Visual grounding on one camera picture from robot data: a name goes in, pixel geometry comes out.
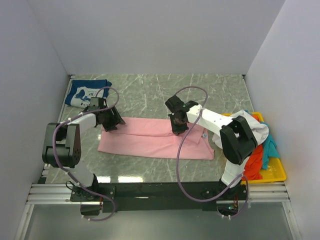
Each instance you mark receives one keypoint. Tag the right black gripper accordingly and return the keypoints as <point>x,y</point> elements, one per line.
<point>177,130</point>

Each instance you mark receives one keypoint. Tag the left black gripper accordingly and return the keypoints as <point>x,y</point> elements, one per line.
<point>116,119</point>

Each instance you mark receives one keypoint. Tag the pink t shirt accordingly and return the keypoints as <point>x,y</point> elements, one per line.
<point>153,138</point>

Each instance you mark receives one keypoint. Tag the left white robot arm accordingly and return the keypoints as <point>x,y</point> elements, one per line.
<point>62,142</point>

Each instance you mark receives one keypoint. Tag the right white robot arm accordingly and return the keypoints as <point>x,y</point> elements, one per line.
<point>237,139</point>

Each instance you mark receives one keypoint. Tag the folded blue printed t shirt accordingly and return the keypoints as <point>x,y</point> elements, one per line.
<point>82,91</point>

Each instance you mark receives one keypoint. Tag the black base beam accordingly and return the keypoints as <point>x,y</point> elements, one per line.
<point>120,197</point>

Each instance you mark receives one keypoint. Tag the white t shirt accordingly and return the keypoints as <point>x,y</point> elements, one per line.
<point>259,130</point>

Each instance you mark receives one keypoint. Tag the orange t shirt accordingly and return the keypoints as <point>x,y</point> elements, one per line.
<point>254,164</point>

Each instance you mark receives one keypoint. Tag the teal t shirt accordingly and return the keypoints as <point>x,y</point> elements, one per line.
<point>269,145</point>

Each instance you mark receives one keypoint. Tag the yellow plastic tray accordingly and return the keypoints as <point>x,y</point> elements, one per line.
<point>274,173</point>

